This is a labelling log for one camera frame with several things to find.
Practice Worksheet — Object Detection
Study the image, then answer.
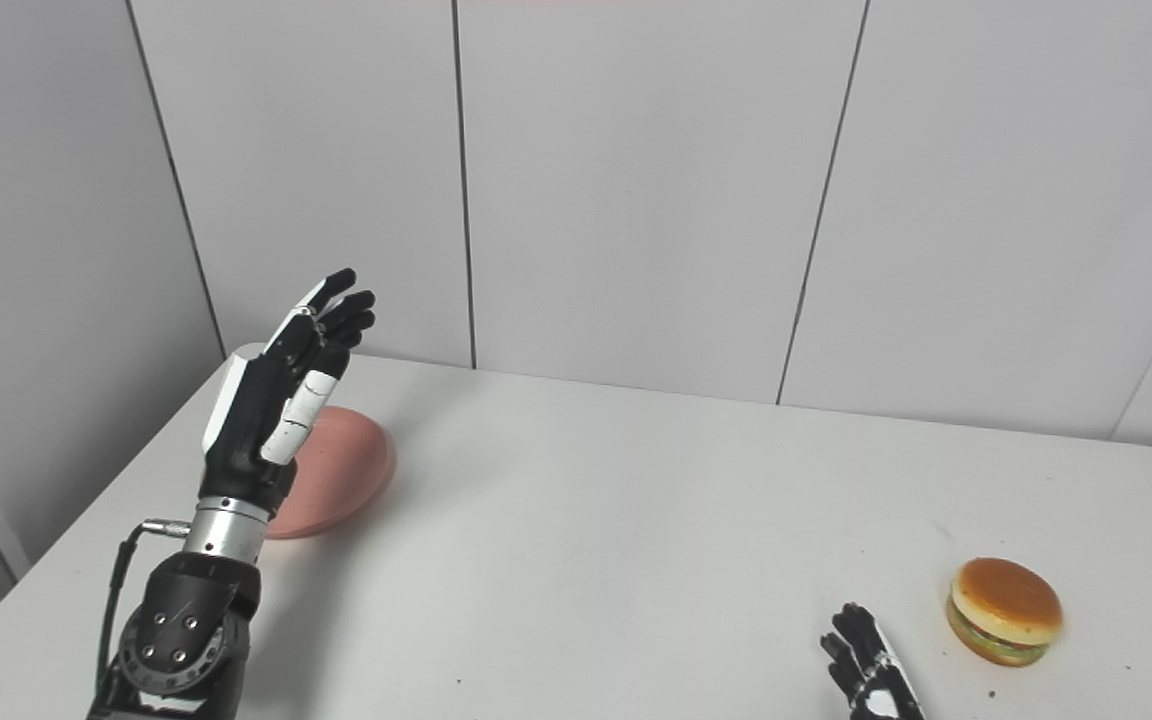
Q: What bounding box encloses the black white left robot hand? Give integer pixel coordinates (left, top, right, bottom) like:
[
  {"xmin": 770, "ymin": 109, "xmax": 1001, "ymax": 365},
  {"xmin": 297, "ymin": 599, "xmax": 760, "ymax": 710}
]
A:
[{"xmin": 201, "ymin": 268, "xmax": 377, "ymax": 511}]

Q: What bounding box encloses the toy hamburger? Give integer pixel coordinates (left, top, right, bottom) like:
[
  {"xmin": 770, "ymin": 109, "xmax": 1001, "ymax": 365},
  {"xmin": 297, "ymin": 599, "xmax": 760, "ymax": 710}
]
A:
[{"xmin": 945, "ymin": 557, "xmax": 1064, "ymax": 668}]

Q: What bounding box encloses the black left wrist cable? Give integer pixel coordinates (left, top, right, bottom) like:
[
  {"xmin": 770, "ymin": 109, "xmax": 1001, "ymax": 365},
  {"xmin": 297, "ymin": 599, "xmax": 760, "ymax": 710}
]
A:
[{"xmin": 96, "ymin": 518, "xmax": 192, "ymax": 701}]

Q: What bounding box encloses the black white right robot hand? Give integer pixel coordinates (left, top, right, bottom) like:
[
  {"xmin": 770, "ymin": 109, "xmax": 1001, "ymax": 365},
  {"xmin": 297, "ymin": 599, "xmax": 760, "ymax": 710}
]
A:
[{"xmin": 820, "ymin": 602, "xmax": 927, "ymax": 720}]

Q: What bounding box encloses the pink round plate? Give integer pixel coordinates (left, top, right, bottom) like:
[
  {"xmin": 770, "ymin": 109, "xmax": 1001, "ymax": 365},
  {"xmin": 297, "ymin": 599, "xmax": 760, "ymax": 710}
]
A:
[{"xmin": 264, "ymin": 405, "xmax": 398, "ymax": 540}]

